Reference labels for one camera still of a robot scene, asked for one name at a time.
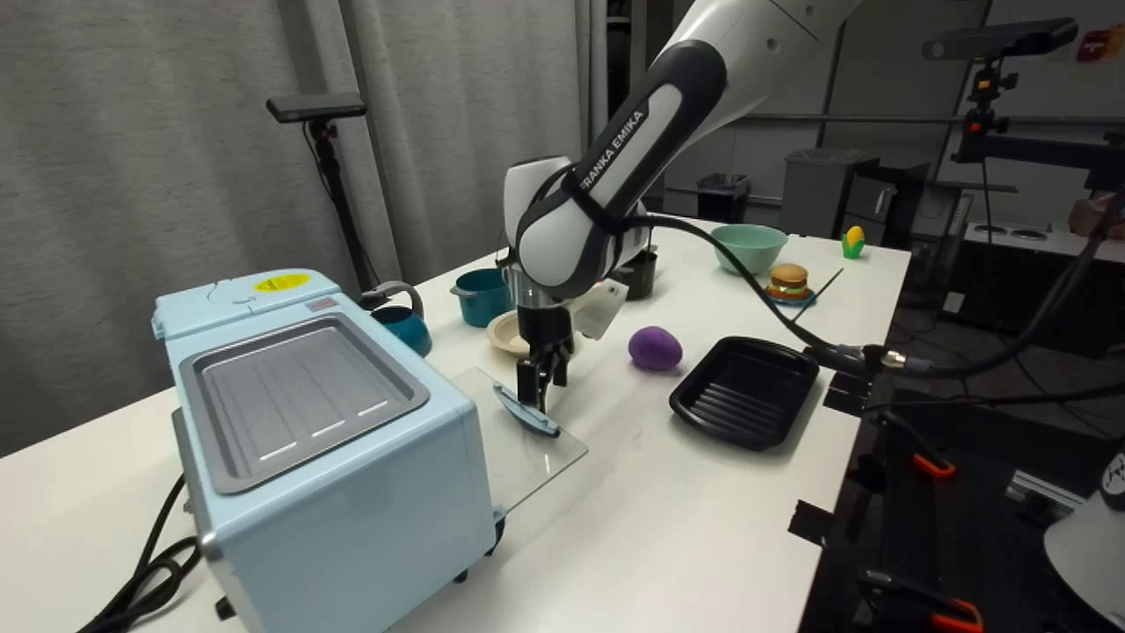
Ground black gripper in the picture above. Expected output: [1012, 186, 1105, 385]
[515, 293, 580, 417]

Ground glass toaster oven door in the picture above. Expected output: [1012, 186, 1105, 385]
[447, 362, 596, 518]

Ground light blue toaster oven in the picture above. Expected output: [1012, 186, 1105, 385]
[147, 268, 503, 633]

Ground teal toy pot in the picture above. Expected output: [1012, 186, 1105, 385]
[451, 268, 522, 329]

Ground purple toy egg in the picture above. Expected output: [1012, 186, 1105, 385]
[626, 324, 689, 376]

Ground black ridged plastic tray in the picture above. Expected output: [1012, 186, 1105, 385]
[665, 329, 823, 454]

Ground grey baking tray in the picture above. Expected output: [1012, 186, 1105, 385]
[177, 309, 433, 500]

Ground mint green bowl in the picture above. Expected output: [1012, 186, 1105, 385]
[707, 222, 792, 280]

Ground small black box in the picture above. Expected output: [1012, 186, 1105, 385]
[694, 171, 756, 228]

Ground small blue plate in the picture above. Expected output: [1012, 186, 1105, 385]
[761, 280, 823, 312]

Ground toy burger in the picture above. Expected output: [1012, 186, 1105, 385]
[768, 259, 816, 297]

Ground black tripod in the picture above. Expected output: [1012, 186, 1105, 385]
[304, 116, 380, 293]

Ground grey box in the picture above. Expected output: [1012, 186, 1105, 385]
[782, 144, 880, 237]

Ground yellow green toy corn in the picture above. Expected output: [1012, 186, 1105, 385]
[837, 222, 872, 263]

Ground grey curtain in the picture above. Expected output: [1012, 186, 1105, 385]
[0, 0, 605, 455]

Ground white cone shade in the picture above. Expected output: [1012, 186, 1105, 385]
[1042, 451, 1125, 633]

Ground red sign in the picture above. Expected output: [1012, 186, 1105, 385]
[1076, 26, 1118, 71]

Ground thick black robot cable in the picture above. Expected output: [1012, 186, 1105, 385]
[628, 207, 1125, 383]

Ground black bar camera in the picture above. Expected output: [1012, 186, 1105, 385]
[264, 92, 374, 125]
[923, 14, 1084, 67]

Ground orange handled clamp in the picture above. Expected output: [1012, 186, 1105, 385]
[859, 566, 988, 633]
[865, 402, 959, 484]

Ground black power cord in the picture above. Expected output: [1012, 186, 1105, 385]
[74, 471, 204, 633]

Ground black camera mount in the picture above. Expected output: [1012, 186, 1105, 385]
[958, 58, 1028, 147]

